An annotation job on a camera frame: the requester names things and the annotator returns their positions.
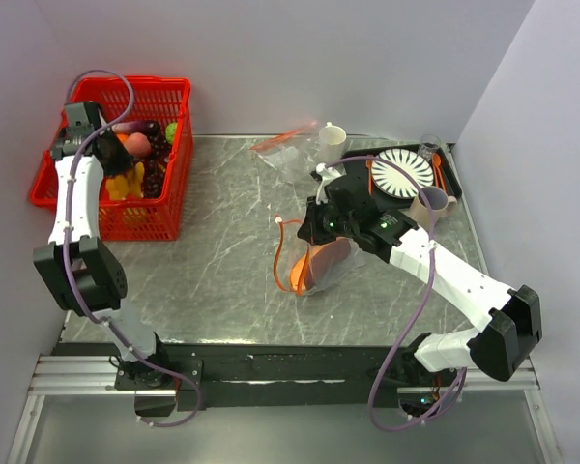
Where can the purple eggplant toy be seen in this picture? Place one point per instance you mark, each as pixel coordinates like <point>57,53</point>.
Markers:
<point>146,127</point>

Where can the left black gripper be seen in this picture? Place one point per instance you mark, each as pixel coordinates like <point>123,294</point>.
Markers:
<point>124,161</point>

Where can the clear zip bag orange zipper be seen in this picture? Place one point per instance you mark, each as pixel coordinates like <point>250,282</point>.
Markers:
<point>290,249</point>

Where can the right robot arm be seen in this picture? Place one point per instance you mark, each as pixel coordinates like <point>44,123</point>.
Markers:
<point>506,322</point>

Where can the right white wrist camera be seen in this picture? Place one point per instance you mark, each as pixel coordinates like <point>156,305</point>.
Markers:
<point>325,176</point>

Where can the orange plastic fork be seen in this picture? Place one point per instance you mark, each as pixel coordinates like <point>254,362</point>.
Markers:
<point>368,165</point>

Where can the red plastic basket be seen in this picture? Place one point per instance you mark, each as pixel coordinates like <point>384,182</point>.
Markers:
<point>162,99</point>

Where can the purple grapes toy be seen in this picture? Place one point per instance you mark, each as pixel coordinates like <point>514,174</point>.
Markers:
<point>155,163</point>

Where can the pink peach toy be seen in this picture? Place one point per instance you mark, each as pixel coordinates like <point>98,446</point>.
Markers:
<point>138,145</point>

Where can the green lime toy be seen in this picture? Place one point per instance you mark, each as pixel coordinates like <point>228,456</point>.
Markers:
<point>170,132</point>

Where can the beige mug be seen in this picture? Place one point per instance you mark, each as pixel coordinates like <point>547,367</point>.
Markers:
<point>440,202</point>

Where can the black tray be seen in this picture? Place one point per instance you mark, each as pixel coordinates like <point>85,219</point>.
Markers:
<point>357,168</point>

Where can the orange plastic spoon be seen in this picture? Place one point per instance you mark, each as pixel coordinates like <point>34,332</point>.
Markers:
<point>438,174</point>

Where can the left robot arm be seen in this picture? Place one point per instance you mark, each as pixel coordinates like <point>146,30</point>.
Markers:
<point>78,269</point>

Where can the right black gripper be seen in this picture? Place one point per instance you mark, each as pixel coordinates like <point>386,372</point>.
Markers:
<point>311,229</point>

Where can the white mug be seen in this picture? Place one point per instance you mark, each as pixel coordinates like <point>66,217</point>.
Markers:
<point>331,143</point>

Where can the clear drinking glass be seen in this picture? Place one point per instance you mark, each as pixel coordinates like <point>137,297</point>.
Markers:
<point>429,145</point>

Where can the aluminium rail frame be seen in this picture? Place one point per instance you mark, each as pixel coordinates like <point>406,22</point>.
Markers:
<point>214,285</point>

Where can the orange papaya slice toy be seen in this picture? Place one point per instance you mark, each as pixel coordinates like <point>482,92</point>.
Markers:
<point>321,267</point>

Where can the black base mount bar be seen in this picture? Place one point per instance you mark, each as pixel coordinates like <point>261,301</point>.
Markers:
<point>224,376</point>

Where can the striped white plate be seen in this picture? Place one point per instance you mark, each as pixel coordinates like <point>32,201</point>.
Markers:
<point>400,173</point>

